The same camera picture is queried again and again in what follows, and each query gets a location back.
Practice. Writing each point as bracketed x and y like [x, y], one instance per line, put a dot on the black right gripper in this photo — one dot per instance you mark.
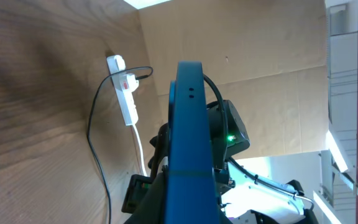
[139, 185]

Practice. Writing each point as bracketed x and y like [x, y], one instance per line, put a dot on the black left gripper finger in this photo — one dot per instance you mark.
[152, 208]

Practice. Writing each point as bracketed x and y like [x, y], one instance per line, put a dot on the blue Samsung Galaxy smartphone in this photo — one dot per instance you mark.
[190, 193]

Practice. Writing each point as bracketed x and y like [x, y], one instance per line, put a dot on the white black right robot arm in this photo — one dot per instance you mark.
[242, 195]

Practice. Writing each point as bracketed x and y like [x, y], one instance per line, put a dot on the white power strip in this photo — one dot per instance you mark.
[116, 65]

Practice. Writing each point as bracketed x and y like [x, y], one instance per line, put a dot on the white USB wall charger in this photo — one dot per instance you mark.
[128, 82]

